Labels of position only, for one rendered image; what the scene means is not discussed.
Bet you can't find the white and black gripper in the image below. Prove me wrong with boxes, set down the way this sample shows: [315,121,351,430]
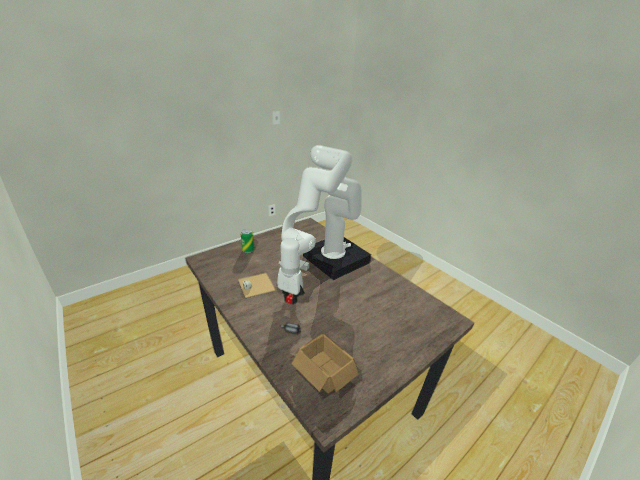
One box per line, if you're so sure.
[278,268,305,304]

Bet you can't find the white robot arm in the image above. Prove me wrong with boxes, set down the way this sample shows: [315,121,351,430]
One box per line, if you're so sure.
[279,145,361,275]

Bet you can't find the black and grey screwdriver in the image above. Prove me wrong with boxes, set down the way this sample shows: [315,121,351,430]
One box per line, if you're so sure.
[281,323,300,334]

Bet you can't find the green soda can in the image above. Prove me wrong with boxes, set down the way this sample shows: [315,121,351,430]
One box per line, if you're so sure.
[241,229,254,253]

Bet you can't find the beige square mat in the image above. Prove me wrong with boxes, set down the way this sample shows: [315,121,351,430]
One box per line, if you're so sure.
[238,273,276,298]

